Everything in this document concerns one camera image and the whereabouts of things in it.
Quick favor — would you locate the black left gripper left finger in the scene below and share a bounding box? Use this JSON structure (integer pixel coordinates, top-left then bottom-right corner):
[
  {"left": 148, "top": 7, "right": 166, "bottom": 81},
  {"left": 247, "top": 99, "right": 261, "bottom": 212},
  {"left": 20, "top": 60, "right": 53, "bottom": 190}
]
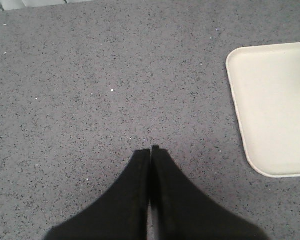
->
[{"left": 45, "top": 149, "right": 151, "bottom": 240}]

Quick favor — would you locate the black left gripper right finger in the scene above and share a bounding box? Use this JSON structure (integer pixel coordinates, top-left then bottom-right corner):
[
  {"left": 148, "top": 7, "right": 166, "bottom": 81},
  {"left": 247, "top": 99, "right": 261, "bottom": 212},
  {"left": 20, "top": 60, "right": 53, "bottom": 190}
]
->
[{"left": 150, "top": 146, "right": 268, "bottom": 240}]

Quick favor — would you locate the cream rectangular plastic tray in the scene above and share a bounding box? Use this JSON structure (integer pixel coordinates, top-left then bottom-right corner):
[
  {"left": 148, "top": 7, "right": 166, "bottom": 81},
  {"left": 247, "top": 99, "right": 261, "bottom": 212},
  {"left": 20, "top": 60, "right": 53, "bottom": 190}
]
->
[{"left": 225, "top": 42, "right": 300, "bottom": 178}]

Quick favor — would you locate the grey pleated curtain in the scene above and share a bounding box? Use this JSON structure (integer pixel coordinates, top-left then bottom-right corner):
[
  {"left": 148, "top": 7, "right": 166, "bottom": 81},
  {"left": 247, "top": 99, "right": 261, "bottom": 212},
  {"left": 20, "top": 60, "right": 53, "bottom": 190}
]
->
[{"left": 0, "top": 0, "right": 73, "bottom": 13}]

